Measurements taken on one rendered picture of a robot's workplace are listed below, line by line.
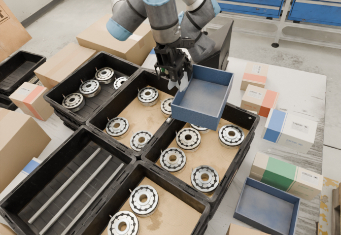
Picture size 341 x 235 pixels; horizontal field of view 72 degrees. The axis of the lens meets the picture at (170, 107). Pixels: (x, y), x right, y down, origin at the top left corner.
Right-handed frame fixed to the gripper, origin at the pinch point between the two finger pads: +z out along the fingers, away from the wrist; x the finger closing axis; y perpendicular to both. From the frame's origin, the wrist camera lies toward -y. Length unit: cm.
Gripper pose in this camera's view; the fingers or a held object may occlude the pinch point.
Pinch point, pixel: (182, 86)
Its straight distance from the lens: 79.5
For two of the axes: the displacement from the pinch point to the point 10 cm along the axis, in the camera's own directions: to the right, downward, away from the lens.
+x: 8.8, 2.0, -4.2
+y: -4.3, 7.2, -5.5
